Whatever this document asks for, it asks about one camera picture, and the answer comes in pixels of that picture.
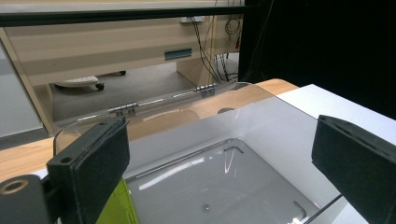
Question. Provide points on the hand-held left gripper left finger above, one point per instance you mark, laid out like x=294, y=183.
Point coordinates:
x=90, y=168

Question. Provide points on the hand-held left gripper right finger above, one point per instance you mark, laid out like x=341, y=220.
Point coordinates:
x=358, y=168

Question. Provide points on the green phone case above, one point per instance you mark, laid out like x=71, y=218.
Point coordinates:
x=120, y=207

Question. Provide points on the clear grey lidded container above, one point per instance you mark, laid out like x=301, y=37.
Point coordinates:
x=218, y=183

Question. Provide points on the wooden table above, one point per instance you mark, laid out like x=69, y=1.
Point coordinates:
x=18, y=161

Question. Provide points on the white rolling chair base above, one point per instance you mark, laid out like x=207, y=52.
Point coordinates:
x=79, y=81

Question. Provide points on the beige wooden desk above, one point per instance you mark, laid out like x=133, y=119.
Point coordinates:
x=93, y=53

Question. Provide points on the black curtain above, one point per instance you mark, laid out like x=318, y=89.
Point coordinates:
x=327, y=46

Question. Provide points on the white power strip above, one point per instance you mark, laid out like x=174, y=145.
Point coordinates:
x=192, y=19

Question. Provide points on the black horizontal frame bar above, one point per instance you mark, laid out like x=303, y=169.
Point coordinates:
x=124, y=15

